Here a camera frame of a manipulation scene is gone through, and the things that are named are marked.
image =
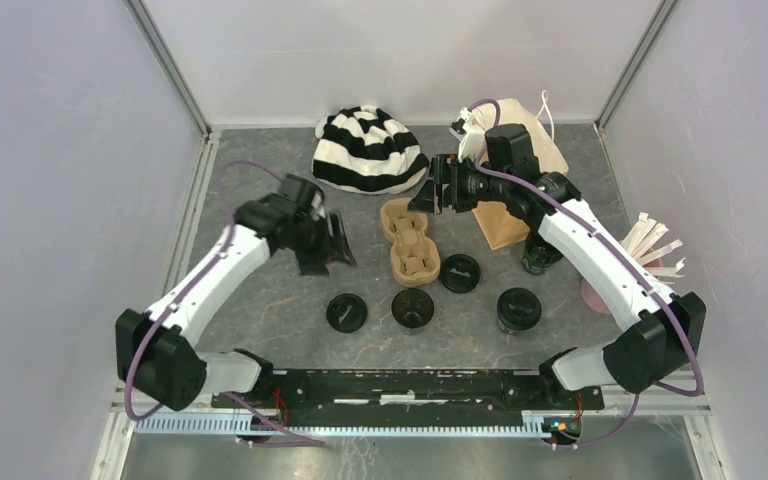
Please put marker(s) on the left aluminium frame post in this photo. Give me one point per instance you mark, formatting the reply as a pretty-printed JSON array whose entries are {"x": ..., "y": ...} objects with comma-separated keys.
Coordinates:
[{"x": 163, "y": 55}]

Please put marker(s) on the black white striped cloth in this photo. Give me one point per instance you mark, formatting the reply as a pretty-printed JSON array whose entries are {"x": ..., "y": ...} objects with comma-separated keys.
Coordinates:
[{"x": 364, "y": 150}]

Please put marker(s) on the right aluminium frame post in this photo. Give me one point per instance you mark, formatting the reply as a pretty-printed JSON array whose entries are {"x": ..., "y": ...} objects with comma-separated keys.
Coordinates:
[{"x": 660, "y": 18}]

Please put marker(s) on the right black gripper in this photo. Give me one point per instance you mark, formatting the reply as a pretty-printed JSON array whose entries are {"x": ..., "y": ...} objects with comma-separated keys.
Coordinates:
[{"x": 446, "y": 168}]

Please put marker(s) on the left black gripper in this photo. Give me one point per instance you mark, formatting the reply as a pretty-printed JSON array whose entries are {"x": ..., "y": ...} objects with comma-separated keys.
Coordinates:
[{"x": 337, "y": 246}]

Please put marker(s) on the pink straw holder cup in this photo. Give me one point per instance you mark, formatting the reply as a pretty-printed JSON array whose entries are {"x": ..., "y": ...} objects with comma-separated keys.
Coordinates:
[{"x": 595, "y": 302}]

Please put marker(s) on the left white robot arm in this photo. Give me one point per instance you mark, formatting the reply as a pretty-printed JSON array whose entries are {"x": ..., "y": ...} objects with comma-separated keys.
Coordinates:
[{"x": 155, "y": 348}]

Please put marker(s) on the brown cardboard cup carrier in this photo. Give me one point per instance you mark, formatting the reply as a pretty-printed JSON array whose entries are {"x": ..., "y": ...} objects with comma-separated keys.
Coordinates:
[{"x": 414, "y": 257}]

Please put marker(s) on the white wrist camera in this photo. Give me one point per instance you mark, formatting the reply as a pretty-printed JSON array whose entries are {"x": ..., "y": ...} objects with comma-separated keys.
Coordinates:
[
  {"x": 469, "y": 128},
  {"x": 317, "y": 210}
]

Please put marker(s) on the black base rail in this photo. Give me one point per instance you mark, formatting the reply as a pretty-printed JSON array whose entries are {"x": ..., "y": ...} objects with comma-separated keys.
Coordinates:
[{"x": 393, "y": 398}]

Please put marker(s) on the black coffee cup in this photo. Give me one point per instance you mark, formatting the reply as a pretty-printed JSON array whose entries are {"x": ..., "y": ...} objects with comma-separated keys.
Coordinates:
[
  {"x": 538, "y": 255},
  {"x": 413, "y": 309},
  {"x": 515, "y": 325}
]

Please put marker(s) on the white wrapped straws bundle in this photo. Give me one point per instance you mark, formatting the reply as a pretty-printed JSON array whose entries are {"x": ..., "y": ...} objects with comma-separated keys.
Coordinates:
[{"x": 644, "y": 244}]

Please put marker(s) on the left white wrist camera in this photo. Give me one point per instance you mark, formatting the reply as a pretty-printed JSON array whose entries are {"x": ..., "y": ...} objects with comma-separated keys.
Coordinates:
[{"x": 317, "y": 210}]

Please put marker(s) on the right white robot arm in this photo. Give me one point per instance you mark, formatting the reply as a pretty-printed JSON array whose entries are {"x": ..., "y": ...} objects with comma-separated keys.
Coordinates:
[{"x": 660, "y": 329}]

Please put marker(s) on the aluminium frame post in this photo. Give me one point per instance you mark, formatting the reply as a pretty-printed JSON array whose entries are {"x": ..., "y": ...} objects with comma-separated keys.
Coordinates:
[
  {"x": 163, "y": 55},
  {"x": 660, "y": 18}
]

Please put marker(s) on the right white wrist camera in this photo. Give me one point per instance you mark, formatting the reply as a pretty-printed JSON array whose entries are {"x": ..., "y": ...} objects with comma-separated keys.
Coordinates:
[{"x": 469, "y": 128}]

